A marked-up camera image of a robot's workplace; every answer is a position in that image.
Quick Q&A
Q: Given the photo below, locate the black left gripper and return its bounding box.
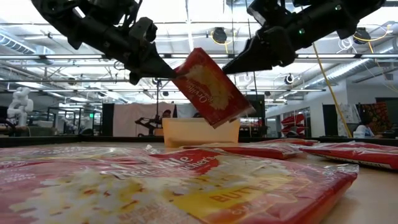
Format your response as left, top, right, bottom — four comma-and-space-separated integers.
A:
93, 21, 178, 85

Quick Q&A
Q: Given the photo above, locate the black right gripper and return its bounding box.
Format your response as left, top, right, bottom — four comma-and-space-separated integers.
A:
222, 0, 312, 75

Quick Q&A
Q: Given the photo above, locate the red butter popcorn bag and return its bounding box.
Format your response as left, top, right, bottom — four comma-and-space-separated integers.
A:
172, 47, 256, 129
182, 142, 312, 161
298, 141, 398, 171
0, 147, 360, 224
259, 138, 320, 147
0, 145, 150, 170

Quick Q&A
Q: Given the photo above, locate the pale pink curtain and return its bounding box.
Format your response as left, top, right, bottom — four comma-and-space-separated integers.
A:
112, 102, 200, 138

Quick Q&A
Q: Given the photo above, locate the black partition panel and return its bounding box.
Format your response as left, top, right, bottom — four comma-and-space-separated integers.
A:
101, 103, 115, 137

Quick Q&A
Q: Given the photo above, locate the orange plastic basket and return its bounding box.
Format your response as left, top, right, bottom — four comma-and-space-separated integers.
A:
161, 117, 241, 148

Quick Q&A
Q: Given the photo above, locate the red equipment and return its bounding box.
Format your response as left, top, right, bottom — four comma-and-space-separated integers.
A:
280, 113, 307, 136

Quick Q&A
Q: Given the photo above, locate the patterned hanging cloth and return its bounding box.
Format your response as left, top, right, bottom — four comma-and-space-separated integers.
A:
360, 102, 393, 133

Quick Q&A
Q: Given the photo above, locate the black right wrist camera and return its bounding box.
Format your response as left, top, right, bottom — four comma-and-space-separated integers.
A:
247, 0, 271, 27

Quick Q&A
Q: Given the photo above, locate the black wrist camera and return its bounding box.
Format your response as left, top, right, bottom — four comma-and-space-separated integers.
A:
247, 0, 271, 27
129, 17, 159, 44

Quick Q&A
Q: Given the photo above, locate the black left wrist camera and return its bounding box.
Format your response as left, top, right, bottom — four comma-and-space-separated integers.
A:
129, 17, 159, 44

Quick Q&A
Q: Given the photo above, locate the yellow extension cable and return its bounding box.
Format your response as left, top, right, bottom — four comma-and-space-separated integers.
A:
312, 42, 354, 139

